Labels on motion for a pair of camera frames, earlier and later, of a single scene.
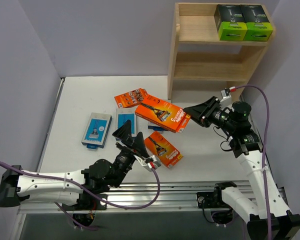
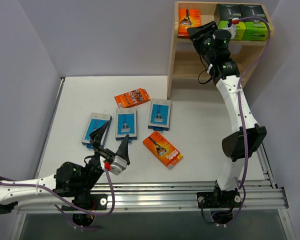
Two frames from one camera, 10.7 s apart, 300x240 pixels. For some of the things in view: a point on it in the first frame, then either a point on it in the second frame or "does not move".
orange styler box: (163, 115) -> (188, 18)
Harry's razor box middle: (124, 114) does not move
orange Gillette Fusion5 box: (157, 146) does not move
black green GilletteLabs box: (230, 23) does not move
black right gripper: (209, 115) -> (201, 32)
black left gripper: (129, 148) -> (106, 153)
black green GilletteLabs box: (259, 27) does not move
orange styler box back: (131, 98) does not move
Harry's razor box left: (96, 132) does not move
